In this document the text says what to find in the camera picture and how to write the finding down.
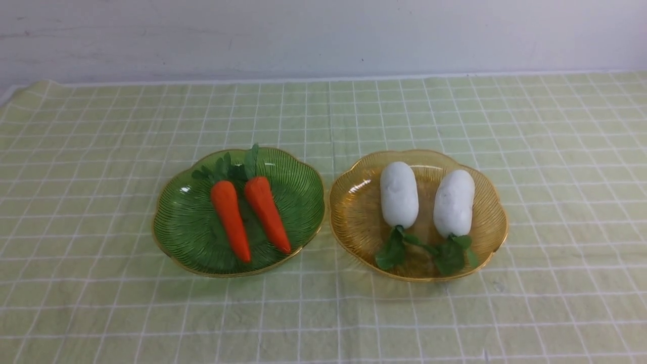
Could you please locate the green ribbed plastic plate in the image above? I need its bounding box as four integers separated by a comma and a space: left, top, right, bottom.
152, 147, 326, 278

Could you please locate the green checkered tablecloth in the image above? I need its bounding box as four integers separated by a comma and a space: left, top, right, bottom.
1, 72, 646, 363

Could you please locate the amber ribbed plastic plate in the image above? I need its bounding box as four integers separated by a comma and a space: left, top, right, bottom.
330, 149, 510, 283

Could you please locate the white toy radish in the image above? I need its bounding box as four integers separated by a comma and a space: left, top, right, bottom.
375, 161, 419, 271
423, 169, 478, 277

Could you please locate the orange toy carrot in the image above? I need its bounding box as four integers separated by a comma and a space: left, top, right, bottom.
228, 143, 292, 254
191, 152, 251, 263

